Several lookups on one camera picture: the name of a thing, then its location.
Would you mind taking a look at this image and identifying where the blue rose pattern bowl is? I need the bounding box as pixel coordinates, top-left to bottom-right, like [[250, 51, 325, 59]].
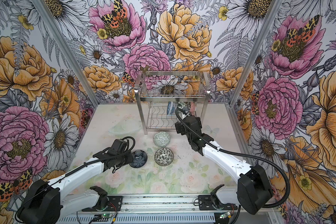
[[166, 102, 176, 115]]

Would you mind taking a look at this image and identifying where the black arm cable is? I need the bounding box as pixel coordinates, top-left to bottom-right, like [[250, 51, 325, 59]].
[[175, 108, 291, 224], [13, 136, 136, 222]]

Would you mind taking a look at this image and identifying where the two-tier steel dish rack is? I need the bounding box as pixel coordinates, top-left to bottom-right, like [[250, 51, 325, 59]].
[[134, 71, 211, 134]]

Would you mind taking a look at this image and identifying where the white slotted cable duct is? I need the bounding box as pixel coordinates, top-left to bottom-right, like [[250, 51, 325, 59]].
[[57, 213, 216, 224]]

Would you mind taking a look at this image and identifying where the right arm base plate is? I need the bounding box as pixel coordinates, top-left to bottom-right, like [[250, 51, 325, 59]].
[[197, 195, 238, 211]]

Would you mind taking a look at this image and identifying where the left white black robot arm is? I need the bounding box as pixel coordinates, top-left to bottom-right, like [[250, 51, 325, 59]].
[[15, 136, 136, 224]]

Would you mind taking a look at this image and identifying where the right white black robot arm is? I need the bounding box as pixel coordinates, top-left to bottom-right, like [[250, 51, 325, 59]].
[[175, 116, 273, 215]]

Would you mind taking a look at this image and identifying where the green leaf pattern bowl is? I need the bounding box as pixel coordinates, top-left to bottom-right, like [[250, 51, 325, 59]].
[[177, 102, 190, 111]]

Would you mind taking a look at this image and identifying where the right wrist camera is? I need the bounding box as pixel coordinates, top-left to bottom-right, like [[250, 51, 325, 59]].
[[182, 109, 190, 118]]

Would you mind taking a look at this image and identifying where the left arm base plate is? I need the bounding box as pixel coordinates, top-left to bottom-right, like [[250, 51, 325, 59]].
[[82, 196, 123, 212]]

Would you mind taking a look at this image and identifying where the pale green geometric bowl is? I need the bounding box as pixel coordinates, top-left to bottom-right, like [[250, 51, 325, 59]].
[[153, 132, 171, 147]]

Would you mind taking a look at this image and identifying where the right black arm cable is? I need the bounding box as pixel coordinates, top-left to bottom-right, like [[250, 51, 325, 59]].
[[175, 108, 291, 224]]

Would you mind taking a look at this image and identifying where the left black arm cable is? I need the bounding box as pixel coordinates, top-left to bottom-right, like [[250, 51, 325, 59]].
[[13, 136, 136, 222]]

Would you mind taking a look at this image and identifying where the green circuit board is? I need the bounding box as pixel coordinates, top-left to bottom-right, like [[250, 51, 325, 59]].
[[94, 214, 112, 220]]

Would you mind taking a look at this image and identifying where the dark blue floral bowl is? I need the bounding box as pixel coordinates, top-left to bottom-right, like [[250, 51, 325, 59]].
[[129, 150, 147, 169]]

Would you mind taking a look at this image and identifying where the aluminium mounting rail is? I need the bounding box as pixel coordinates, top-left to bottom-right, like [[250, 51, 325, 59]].
[[60, 192, 238, 218]]

